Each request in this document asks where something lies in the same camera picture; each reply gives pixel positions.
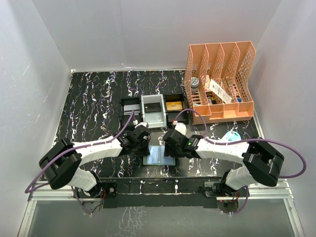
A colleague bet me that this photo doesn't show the green card holder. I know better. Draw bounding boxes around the green card holder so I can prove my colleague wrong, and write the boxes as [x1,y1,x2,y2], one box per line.
[143,145,176,166]

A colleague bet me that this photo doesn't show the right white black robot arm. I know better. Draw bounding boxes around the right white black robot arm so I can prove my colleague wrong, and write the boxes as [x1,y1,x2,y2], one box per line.
[163,129,284,196]

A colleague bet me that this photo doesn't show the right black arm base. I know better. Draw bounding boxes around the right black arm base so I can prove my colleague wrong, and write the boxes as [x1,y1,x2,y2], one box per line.
[197,181,249,200]

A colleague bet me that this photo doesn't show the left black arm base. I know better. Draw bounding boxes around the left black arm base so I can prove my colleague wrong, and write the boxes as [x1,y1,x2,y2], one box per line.
[84,182,118,199]

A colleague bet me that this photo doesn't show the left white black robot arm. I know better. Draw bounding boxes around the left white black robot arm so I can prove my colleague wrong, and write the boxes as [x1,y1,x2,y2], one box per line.
[39,122,151,197]

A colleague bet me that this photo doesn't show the gold credit card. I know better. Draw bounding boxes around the gold credit card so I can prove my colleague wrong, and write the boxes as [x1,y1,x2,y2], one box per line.
[166,101,183,111]

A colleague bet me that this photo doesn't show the black credit card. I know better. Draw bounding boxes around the black credit card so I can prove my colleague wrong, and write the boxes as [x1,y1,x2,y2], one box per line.
[144,102,161,113]

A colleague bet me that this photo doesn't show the white middle tray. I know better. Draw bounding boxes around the white middle tray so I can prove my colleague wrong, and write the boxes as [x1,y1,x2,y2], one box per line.
[141,94,167,128]

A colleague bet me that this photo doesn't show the left black tray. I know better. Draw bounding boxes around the left black tray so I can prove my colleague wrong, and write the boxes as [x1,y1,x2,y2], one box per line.
[120,97,143,130]

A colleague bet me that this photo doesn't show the black tray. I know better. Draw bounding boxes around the black tray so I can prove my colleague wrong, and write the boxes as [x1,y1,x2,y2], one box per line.
[120,97,143,130]
[164,93,189,126]

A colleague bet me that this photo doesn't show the right black tray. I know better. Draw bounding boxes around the right black tray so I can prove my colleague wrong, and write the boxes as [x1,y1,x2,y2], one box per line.
[164,93,189,126]

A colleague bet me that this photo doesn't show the round blue tape roll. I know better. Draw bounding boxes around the round blue tape roll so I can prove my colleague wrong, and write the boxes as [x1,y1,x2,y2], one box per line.
[220,130,241,143]

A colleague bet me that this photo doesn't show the small round jar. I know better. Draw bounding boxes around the small round jar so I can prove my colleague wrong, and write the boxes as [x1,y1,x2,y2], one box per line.
[191,77,199,93]

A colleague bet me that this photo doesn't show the white paper packet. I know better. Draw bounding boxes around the white paper packet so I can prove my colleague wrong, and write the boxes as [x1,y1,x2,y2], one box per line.
[209,79,232,104]

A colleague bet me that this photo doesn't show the orange file organizer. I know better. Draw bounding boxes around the orange file organizer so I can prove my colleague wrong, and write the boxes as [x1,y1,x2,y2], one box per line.
[184,41,256,124]

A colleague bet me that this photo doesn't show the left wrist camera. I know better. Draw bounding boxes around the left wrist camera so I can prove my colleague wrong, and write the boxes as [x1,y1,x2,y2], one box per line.
[133,120,149,128]

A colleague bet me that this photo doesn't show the aluminium frame rail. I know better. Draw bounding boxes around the aluminium frame rail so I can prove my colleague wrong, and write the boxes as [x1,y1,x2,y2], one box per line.
[19,179,305,237]

